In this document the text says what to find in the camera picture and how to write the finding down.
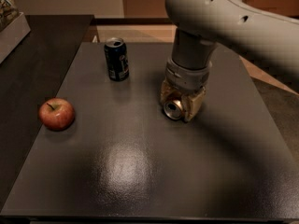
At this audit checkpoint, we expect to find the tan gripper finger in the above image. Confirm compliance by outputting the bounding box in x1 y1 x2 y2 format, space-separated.
160 79 181 106
181 87 206 122

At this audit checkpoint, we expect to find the orange soda can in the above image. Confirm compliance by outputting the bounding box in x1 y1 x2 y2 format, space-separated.
164 99 184 120

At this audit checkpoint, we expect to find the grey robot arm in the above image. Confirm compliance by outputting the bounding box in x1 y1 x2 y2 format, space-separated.
160 0 299 122

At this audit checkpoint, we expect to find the dark blue soda can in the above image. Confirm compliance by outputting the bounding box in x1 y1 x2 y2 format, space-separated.
104 37 129 81

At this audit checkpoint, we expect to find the red apple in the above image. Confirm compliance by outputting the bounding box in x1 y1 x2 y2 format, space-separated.
38 98 75 131

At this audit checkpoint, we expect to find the dark wooden side table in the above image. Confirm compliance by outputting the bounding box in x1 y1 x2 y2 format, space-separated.
0 15 93 210

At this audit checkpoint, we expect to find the grey box with snacks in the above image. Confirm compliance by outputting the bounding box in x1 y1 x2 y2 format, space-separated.
0 0 31 63

